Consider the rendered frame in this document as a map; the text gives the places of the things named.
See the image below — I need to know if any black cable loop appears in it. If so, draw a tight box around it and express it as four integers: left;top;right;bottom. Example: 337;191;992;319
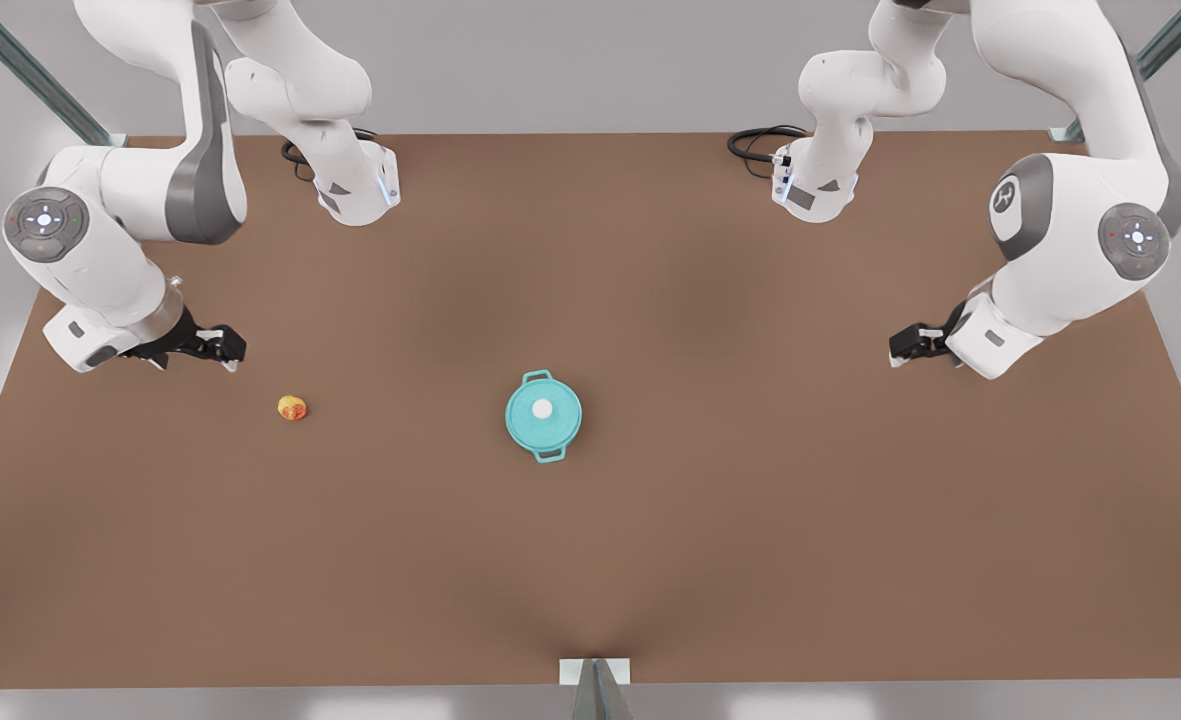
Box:
281;128;379;184
727;125;811;181

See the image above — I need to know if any teal pot lid white knob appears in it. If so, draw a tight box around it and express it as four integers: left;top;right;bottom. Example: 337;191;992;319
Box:
506;378;582;448

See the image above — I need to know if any silver frame post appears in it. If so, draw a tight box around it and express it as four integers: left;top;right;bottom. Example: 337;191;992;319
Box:
0;0;128;148
1048;0;1181;144
560;657;635;720

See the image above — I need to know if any teal pot with handles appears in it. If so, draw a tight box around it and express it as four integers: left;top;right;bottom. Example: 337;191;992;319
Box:
505;369;584;464

